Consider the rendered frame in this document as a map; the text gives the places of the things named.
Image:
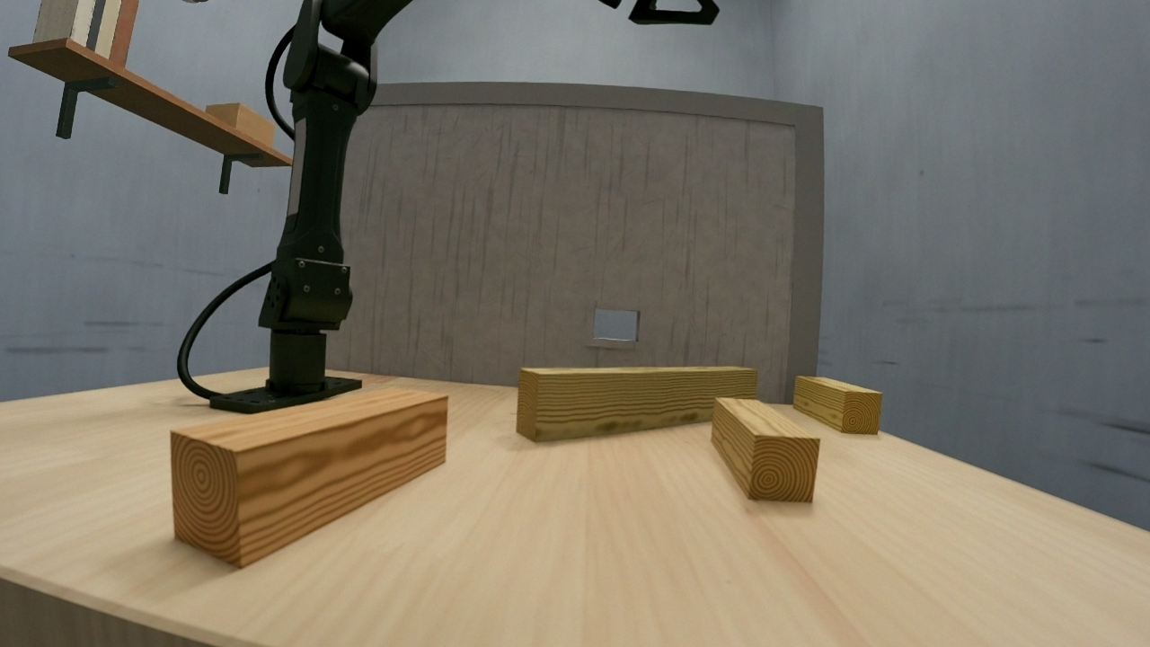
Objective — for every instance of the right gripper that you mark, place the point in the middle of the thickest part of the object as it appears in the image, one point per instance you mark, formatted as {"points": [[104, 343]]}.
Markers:
{"points": [[644, 13]]}

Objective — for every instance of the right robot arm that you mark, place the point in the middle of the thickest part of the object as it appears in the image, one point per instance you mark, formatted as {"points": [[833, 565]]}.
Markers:
{"points": [[309, 285]]}

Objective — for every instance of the grey panel wall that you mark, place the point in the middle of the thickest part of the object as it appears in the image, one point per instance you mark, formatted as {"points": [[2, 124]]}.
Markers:
{"points": [[478, 219]]}

